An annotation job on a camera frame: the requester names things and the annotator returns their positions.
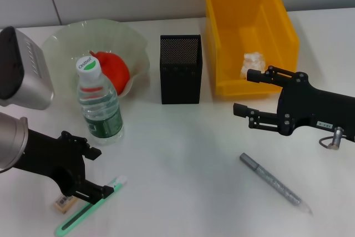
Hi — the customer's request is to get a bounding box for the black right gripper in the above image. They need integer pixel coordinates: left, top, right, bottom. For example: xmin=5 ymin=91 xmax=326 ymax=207
xmin=232 ymin=65 xmax=355 ymax=143

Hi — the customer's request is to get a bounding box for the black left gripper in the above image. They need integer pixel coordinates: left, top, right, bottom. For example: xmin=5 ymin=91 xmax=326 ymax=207
xmin=12 ymin=128 xmax=115 ymax=204

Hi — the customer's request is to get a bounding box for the white paper ball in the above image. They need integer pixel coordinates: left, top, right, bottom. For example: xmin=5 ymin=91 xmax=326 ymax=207
xmin=240 ymin=51 xmax=266 ymax=78

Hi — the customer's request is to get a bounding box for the beige eraser with barcode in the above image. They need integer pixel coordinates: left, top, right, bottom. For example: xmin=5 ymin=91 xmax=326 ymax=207
xmin=53 ymin=195 xmax=76 ymax=214

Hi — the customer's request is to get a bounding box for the mint green utility knife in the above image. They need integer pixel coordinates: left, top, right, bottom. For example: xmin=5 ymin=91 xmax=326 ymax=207
xmin=54 ymin=175 xmax=128 ymax=237

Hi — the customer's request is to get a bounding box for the clear green-label water bottle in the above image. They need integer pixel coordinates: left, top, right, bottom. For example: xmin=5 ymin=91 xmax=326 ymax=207
xmin=75 ymin=56 xmax=125 ymax=145

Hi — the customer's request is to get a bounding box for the red-orange toy orange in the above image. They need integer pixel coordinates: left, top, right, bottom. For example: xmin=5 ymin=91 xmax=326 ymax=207
xmin=89 ymin=50 xmax=131 ymax=95

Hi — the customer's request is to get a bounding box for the black mesh pen holder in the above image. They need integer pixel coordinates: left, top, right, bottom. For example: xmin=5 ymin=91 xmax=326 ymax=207
xmin=159 ymin=34 xmax=203 ymax=105

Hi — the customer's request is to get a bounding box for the silver grey pen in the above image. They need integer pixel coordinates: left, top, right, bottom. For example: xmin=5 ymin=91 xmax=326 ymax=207
xmin=240 ymin=152 xmax=313 ymax=215

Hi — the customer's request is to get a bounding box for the green wavy glass fruit plate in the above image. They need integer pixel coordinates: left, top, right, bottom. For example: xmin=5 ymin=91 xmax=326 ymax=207
xmin=41 ymin=19 xmax=152 ymax=99

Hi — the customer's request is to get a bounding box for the yellow plastic bin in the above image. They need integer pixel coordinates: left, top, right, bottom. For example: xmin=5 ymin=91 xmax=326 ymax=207
xmin=202 ymin=0 xmax=300 ymax=101

